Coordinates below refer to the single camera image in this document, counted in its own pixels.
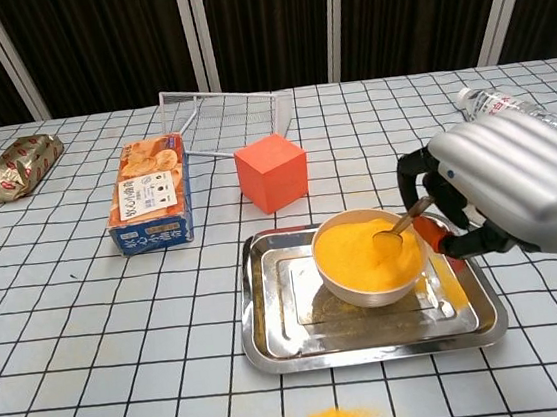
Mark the clear plastic water bottle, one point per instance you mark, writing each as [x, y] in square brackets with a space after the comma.
[488, 104]

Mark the gold foil snack bag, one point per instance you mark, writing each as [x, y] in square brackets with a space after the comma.
[16, 168]

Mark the metal spoon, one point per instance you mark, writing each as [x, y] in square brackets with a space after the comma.
[388, 242]

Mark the yellow powder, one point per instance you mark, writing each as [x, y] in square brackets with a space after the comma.
[350, 261]

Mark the white grid-pattern tablecloth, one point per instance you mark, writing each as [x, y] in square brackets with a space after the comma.
[69, 318]

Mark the beige bowl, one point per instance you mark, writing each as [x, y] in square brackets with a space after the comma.
[369, 301]

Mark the rectangular steel tray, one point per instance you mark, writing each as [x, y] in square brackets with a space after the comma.
[291, 318]

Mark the orange blue cookie box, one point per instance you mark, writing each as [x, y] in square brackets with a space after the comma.
[151, 193]

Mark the orange cube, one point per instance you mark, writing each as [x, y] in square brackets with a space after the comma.
[272, 174]

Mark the dark folding screen white frames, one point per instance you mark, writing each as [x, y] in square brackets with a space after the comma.
[114, 46]

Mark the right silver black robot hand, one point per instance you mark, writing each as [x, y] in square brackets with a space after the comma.
[516, 176]

